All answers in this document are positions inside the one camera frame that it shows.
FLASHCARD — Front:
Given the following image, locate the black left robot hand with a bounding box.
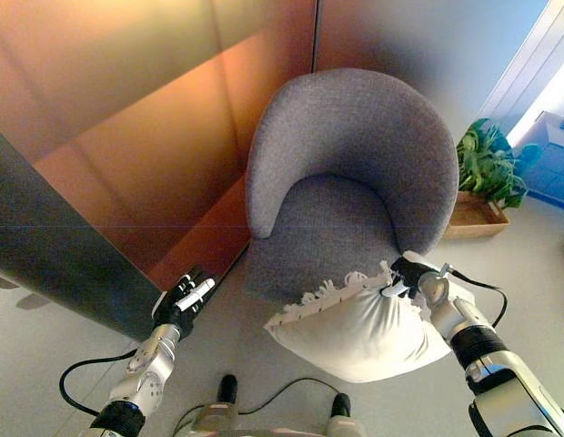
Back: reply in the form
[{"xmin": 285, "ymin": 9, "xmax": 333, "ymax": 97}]
[{"xmin": 152, "ymin": 266, "xmax": 217, "ymax": 340}]

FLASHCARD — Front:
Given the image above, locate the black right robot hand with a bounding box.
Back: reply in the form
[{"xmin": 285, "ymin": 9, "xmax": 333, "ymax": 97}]
[{"xmin": 381, "ymin": 257, "xmax": 440, "ymax": 300}]

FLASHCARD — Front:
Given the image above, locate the white fringed pillow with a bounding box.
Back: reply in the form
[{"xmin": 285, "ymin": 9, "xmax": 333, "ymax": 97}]
[{"xmin": 263, "ymin": 259, "xmax": 477, "ymax": 384}]

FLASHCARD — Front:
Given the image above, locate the wooden planter box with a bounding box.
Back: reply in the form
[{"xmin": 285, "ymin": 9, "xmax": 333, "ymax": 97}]
[{"xmin": 443, "ymin": 189, "xmax": 511, "ymax": 241}]

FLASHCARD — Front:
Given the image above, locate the grey fabric tub armchair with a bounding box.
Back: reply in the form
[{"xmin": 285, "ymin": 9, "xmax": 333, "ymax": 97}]
[{"xmin": 243, "ymin": 67, "xmax": 460, "ymax": 304}]

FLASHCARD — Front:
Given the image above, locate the black left robot foot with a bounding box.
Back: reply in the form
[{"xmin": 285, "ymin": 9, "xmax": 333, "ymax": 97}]
[{"xmin": 217, "ymin": 373, "xmax": 240, "ymax": 407}]

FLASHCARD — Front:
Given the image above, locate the black robot foot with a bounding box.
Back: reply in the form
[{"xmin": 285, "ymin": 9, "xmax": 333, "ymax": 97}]
[
  {"xmin": 217, "ymin": 373, "xmax": 240, "ymax": 407},
  {"xmin": 331, "ymin": 393, "xmax": 352, "ymax": 418}
]

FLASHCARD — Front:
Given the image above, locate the silver left robot leg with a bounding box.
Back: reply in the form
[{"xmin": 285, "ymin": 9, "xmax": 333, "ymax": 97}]
[{"xmin": 190, "ymin": 402, "xmax": 240, "ymax": 437}]

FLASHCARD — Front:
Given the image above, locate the silver robot leg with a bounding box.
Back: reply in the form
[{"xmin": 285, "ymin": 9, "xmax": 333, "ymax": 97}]
[
  {"xmin": 325, "ymin": 413, "xmax": 369, "ymax": 437},
  {"xmin": 190, "ymin": 402, "xmax": 240, "ymax": 437}
]

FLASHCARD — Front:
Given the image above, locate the green leafy houseplant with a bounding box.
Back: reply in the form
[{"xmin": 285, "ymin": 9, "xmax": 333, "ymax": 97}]
[{"xmin": 455, "ymin": 117, "xmax": 540, "ymax": 210}]

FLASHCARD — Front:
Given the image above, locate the black right robot foot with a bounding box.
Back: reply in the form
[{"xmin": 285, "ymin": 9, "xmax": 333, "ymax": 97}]
[{"xmin": 331, "ymin": 393, "xmax": 352, "ymax": 418}]

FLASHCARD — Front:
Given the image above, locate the dark grey partition panel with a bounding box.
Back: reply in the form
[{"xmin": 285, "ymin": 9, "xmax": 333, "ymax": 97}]
[{"xmin": 0, "ymin": 125, "xmax": 167, "ymax": 342}]

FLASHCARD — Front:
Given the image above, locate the silver right robot leg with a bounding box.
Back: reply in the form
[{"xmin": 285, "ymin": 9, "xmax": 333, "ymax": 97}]
[{"xmin": 325, "ymin": 413, "xmax": 369, "ymax": 437}]

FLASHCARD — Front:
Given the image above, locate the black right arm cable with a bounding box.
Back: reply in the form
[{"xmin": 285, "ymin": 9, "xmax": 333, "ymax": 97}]
[{"xmin": 448, "ymin": 266, "xmax": 509, "ymax": 329}]

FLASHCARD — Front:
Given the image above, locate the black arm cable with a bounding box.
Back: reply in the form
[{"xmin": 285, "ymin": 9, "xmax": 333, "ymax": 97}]
[
  {"xmin": 58, "ymin": 348, "xmax": 140, "ymax": 418},
  {"xmin": 448, "ymin": 266, "xmax": 509, "ymax": 329}
]

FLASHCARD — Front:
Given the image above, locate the thin black floor cable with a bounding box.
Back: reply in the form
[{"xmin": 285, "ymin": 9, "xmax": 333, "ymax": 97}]
[{"xmin": 175, "ymin": 377, "xmax": 342, "ymax": 433}]

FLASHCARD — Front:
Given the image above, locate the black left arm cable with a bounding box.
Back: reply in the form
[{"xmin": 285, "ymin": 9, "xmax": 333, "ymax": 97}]
[{"xmin": 58, "ymin": 348, "xmax": 140, "ymax": 418}]

